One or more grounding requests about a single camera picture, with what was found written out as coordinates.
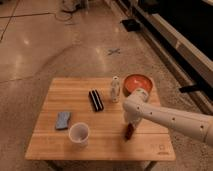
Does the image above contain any black floor plate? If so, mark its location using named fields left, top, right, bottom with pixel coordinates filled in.
left=121, top=19, right=140, bottom=32

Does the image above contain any blue sponge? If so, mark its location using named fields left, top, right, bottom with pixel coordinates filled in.
left=55, top=111, right=71, bottom=130

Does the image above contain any orange ceramic bowl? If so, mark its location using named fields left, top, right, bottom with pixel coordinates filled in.
left=123, top=74, right=153, bottom=96

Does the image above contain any black striped eraser block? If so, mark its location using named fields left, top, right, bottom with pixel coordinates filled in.
left=89, top=90, right=104, bottom=112

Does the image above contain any wooden folding table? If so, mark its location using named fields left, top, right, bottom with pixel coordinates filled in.
left=25, top=78, right=175, bottom=162

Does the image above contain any grey cloth pile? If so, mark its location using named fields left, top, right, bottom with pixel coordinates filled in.
left=61, top=0, right=82, bottom=12

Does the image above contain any clear plastic bottle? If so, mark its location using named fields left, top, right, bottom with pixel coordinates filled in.
left=110, top=76, right=120, bottom=103

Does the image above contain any dark red pepper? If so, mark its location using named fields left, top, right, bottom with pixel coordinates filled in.
left=125, top=123, right=134, bottom=140

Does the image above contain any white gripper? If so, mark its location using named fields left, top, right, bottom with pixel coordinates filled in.
left=124, top=112, right=142, bottom=128

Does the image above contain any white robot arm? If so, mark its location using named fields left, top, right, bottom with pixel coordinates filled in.
left=123, top=88, right=213, bottom=147

